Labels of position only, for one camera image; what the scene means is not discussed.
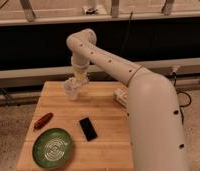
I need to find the white sponge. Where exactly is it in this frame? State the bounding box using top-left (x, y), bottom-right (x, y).
top-left (114, 89), bottom-right (127, 106)

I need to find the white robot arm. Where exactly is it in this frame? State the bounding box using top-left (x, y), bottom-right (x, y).
top-left (66, 29), bottom-right (190, 171)

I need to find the translucent ceramic cup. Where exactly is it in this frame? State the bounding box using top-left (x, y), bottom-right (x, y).
top-left (63, 80), bottom-right (78, 100)

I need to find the brown sausage toy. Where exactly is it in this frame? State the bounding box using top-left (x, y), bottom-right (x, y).
top-left (34, 113), bottom-right (53, 130)

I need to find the black smartphone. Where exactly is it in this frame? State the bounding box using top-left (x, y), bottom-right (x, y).
top-left (79, 117), bottom-right (97, 141)

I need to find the black panel barrier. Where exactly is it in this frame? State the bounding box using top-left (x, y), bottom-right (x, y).
top-left (0, 17), bottom-right (200, 71)

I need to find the green patterned plate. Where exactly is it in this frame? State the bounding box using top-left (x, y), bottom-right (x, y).
top-left (32, 128), bottom-right (73, 169)

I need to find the black hanging cable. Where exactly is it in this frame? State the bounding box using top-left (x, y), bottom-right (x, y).
top-left (105, 10), bottom-right (135, 81)

